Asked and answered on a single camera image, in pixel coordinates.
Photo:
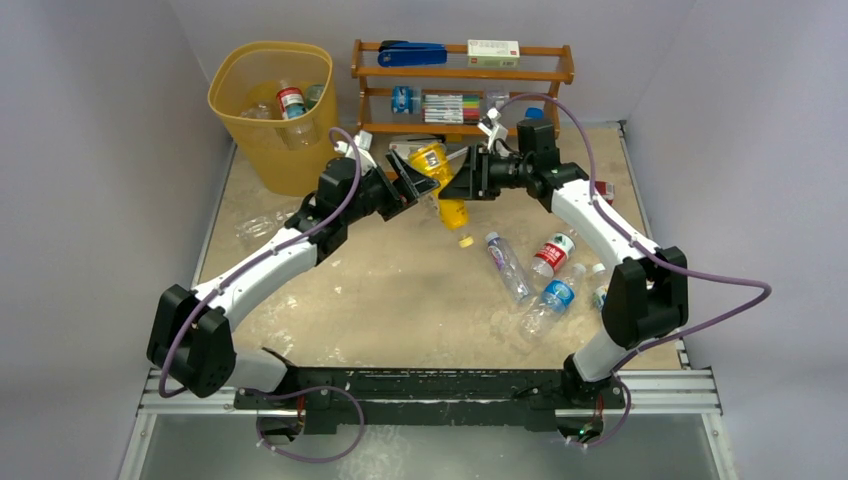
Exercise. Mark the blue label clear bottle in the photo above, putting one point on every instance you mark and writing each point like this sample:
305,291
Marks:
551,304

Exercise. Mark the brown tea red bottle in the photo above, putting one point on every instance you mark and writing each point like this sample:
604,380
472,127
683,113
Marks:
606,190

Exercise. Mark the yellow label bottle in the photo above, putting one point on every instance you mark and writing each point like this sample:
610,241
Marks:
432,161

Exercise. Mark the white staples box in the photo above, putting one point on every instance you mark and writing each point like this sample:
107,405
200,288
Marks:
402,150

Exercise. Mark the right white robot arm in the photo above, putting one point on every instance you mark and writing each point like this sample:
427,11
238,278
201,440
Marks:
648,294

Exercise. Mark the colour marker pen set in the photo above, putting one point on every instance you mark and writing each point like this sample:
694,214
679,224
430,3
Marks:
451,109

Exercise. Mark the red label red-cap bottle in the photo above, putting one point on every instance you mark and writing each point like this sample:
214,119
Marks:
290,100

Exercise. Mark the green label bottle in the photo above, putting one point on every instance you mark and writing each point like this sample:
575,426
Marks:
313,94

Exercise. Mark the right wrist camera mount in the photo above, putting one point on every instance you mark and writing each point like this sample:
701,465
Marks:
495,132

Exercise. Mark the green-cap clear bottle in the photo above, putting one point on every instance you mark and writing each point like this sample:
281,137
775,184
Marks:
261,110

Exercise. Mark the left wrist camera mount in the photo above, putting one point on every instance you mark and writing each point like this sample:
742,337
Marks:
362,142

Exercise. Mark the clear white-cap bottle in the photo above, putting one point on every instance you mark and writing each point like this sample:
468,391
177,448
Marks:
262,226

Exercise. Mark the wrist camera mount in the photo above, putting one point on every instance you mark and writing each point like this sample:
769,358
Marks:
362,142
495,132

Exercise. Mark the purple label clear bottle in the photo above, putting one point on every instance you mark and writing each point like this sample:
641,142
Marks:
511,272

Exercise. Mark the yellow plastic bin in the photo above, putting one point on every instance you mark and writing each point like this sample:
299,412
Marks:
250,74

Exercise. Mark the small white-cap bottle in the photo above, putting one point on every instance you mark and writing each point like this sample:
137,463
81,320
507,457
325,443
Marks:
599,282

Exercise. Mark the wooden shelf rack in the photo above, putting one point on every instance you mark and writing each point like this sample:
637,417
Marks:
443,89

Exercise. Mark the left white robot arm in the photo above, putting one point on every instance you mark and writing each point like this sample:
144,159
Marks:
191,339

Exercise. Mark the blue white eraser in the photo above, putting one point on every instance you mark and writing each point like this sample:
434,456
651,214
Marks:
532,113

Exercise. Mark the blue stapler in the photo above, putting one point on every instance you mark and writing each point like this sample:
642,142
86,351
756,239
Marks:
401,53

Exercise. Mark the red white label bottle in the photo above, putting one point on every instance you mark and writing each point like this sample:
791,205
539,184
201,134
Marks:
554,253

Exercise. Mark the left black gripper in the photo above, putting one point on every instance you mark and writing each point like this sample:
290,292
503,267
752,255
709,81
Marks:
409,183

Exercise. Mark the grey stapler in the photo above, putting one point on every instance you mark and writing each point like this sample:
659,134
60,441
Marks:
414,141

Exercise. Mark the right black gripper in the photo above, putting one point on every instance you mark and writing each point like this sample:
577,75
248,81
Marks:
477,174

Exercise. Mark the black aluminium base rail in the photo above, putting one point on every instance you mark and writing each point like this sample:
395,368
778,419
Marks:
541,400

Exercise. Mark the clear small jar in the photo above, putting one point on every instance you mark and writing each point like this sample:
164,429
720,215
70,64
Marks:
495,98

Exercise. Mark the white green box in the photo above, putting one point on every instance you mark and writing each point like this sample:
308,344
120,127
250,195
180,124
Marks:
493,54

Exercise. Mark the green white marker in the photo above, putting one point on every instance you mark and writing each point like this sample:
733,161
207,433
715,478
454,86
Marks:
459,154

